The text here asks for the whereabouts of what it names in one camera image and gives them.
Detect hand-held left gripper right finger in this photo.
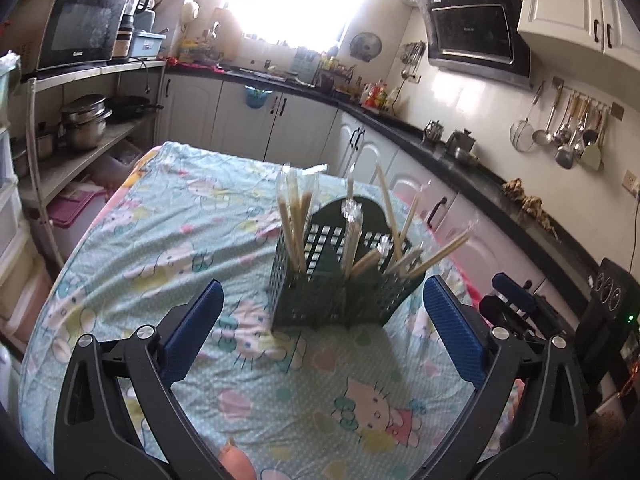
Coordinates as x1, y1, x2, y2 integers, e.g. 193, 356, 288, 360
422, 275, 590, 480

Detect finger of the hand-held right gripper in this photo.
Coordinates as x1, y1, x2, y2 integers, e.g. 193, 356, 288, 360
479, 295, 526, 341
492, 272, 538, 316

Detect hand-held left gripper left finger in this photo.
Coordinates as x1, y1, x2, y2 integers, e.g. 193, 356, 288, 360
52, 280, 225, 480

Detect dark green utensil basket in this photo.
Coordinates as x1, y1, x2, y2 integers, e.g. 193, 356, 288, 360
267, 197, 428, 331

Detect bunch of chopsticks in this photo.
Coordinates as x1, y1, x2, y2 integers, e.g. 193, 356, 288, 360
277, 160, 473, 281

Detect row of hanging kitchen utensils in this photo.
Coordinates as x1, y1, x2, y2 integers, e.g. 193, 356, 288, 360
509, 77, 626, 173

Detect black appliance with dials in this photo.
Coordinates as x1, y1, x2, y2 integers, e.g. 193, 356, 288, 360
575, 257, 640, 411

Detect pile of ginger roots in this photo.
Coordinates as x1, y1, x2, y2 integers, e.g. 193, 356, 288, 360
502, 177, 556, 233

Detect cartoon printed tablecloth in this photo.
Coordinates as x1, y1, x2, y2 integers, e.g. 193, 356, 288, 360
20, 141, 516, 480

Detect black kitchen countertop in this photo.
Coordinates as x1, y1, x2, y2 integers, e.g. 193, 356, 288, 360
165, 62, 608, 291

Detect pink storage box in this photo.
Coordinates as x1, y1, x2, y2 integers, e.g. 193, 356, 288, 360
47, 190, 108, 241

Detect pale plastic drawer unit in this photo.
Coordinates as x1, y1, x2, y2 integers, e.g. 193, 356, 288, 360
0, 67, 56, 346

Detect black wok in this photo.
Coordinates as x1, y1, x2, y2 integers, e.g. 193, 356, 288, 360
105, 95, 163, 122

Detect white base cabinets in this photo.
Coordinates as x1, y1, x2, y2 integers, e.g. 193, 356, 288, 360
157, 72, 601, 321

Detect stacked steel pots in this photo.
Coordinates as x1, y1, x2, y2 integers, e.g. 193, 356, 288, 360
60, 94, 113, 151

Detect cluster of condiment bottles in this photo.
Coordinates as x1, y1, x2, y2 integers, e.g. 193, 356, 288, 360
357, 79, 401, 111

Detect blue hanging bin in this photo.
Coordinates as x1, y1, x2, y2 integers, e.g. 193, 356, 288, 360
243, 85, 272, 110

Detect small hanging utensil set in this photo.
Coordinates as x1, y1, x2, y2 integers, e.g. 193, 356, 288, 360
400, 41, 427, 78

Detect black range hood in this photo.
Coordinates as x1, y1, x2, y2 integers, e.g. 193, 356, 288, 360
405, 0, 533, 91

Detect grey kitchen shelf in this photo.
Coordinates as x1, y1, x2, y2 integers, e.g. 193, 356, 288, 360
20, 57, 168, 271

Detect pale green cutlery holder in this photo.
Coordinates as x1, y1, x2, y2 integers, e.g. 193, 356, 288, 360
292, 47, 321, 86

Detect small round fan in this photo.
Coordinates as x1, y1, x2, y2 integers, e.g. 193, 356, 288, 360
349, 31, 383, 58

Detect light blue plastic container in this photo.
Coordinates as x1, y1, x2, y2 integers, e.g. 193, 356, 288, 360
131, 30, 167, 59

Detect wooden cutting board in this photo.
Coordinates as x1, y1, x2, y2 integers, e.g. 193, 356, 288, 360
212, 7, 243, 63

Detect white upper cabinets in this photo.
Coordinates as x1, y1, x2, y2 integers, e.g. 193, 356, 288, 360
516, 0, 640, 58

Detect black blender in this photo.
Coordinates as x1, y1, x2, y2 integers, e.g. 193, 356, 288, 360
112, 0, 156, 61

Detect black microwave oven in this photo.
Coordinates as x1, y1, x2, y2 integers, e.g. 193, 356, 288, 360
20, 0, 128, 73

